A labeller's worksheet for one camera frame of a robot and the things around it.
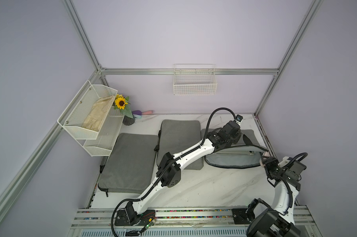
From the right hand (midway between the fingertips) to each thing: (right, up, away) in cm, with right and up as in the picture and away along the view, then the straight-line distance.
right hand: (263, 162), depth 82 cm
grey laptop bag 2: (-50, +14, +22) cm, 57 cm away
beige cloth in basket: (-93, +26, -3) cm, 97 cm away
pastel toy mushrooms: (-82, +31, +36) cm, 95 cm away
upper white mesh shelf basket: (-98, +26, -5) cm, 102 cm away
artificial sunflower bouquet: (-87, +36, +13) cm, 95 cm away
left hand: (-16, +18, +1) cm, 24 cm away
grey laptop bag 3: (-4, +3, +13) cm, 14 cm away
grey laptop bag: (-79, -5, +7) cm, 79 cm away
